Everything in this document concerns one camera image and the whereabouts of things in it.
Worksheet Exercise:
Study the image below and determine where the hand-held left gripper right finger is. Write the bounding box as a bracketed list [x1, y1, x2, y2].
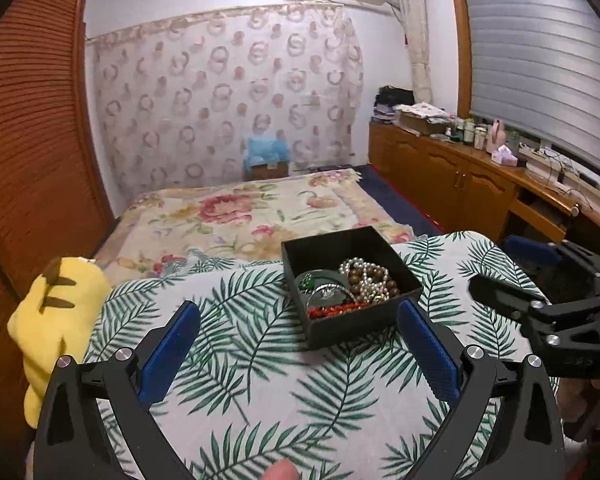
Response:
[398, 298, 566, 480]

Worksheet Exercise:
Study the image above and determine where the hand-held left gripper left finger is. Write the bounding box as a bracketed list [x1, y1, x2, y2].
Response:
[34, 300, 202, 480]

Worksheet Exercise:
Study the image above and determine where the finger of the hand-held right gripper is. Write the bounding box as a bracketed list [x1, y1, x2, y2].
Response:
[502, 235, 600, 281]
[468, 274, 600, 379]

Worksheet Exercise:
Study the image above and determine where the black jewelry box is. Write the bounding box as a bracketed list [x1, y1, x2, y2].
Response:
[281, 225, 424, 350]

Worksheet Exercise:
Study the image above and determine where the wooden bead bracelet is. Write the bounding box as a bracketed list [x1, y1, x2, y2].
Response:
[347, 266, 398, 304]

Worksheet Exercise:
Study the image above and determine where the red bead bracelet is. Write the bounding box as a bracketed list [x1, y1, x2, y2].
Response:
[307, 301, 365, 320]

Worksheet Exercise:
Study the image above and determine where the silver chain bracelet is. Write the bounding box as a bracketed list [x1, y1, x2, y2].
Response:
[312, 282, 353, 306]

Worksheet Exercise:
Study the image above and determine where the green jade bangle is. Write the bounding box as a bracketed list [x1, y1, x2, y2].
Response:
[294, 269, 353, 311]

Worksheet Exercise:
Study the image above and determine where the person's left hand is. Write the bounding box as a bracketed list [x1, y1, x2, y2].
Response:
[262, 459, 301, 480]

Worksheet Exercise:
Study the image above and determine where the palm leaf printed cloth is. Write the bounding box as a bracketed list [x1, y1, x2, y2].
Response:
[82, 230, 563, 480]

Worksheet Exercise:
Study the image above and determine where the pink tissue box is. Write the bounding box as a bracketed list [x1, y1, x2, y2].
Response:
[491, 145, 520, 167]

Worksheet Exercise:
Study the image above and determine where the yellow plush toy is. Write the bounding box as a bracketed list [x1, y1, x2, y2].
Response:
[7, 256, 113, 430]

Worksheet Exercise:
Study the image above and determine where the long wooden cabinet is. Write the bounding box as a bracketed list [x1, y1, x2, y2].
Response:
[368, 119, 600, 246]

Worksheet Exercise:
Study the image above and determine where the dark blue bed sheet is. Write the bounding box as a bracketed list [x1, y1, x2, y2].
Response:
[352, 164, 448, 238]

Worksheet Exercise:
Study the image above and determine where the floral blanket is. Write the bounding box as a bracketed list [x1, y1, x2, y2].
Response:
[92, 169, 415, 286]

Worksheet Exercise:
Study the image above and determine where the grey window blind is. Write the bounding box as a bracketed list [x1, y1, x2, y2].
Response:
[457, 0, 600, 171]

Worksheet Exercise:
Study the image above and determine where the flat cardboard box with cloth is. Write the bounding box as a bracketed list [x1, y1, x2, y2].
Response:
[395, 102, 456, 136]

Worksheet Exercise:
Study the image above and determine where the black bag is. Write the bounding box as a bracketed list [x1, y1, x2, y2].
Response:
[375, 86, 415, 111]

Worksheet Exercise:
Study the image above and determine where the small cardboard box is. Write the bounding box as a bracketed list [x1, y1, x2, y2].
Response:
[250, 160, 289, 180]

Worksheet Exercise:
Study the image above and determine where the light blue plastic bag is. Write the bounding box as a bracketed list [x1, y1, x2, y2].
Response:
[243, 132, 291, 167]

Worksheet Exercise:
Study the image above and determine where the tied lace curtain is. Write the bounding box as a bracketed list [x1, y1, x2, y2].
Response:
[392, 0, 435, 108]

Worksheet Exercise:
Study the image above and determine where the wooden slatted wardrobe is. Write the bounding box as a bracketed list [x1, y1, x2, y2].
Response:
[0, 0, 115, 361]

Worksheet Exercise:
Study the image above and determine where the white power strip with cables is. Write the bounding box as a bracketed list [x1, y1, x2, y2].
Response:
[517, 142, 600, 198]

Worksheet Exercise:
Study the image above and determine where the wooden window frame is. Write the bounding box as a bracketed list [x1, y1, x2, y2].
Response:
[447, 0, 476, 121]

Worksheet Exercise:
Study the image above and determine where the ring patterned sheer curtain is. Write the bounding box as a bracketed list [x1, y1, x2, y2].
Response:
[86, 2, 365, 201]

